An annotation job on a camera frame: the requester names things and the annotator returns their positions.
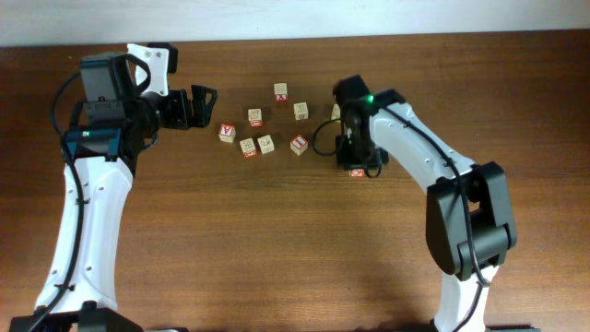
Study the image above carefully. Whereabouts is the yellow bottom number block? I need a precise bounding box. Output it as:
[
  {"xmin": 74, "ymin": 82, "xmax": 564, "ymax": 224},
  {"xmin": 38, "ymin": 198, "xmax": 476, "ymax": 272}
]
[{"xmin": 331, "ymin": 104, "xmax": 341, "ymax": 121}]

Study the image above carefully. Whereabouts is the butterfly picture block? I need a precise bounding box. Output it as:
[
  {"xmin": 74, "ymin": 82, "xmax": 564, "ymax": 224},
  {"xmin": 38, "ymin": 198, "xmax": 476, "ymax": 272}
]
[{"xmin": 240, "ymin": 138, "xmax": 257, "ymax": 158}]

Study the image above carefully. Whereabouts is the red bottom picture block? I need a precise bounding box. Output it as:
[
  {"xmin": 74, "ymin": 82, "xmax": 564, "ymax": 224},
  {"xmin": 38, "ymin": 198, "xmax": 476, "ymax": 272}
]
[{"xmin": 348, "ymin": 169, "xmax": 366, "ymax": 177}]

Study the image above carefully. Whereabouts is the snail picture block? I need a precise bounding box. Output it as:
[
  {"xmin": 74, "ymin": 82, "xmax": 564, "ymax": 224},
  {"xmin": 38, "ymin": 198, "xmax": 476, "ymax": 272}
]
[{"xmin": 247, "ymin": 109, "xmax": 264, "ymax": 127}]

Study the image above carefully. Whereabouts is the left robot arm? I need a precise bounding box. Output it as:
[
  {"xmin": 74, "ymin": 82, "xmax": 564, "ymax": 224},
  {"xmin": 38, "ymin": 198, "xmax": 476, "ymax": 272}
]
[{"xmin": 35, "ymin": 42, "xmax": 218, "ymax": 314}]

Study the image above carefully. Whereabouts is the red letter A block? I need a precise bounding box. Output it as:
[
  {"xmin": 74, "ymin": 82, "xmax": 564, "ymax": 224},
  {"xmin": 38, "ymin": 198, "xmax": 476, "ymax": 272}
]
[{"xmin": 218, "ymin": 124, "xmax": 236, "ymax": 143}]

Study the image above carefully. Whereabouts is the red letter I block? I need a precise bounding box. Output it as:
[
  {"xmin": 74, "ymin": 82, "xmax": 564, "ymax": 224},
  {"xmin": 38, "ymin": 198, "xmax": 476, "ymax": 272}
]
[{"xmin": 289, "ymin": 135, "xmax": 309, "ymax": 156}]

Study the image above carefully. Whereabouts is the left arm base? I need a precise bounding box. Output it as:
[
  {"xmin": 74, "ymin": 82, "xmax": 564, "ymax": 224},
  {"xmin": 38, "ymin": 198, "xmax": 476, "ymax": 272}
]
[{"xmin": 37, "ymin": 302, "xmax": 144, "ymax": 332}]

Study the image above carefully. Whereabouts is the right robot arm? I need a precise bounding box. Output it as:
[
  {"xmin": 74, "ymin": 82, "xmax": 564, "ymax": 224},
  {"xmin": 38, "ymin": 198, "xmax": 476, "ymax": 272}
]
[{"xmin": 333, "ymin": 76, "xmax": 517, "ymax": 331}]

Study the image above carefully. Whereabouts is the top red X block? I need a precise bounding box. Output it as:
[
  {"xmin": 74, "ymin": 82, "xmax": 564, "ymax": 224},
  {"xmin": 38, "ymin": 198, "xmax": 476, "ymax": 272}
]
[{"xmin": 273, "ymin": 82, "xmax": 288, "ymax": 102}]

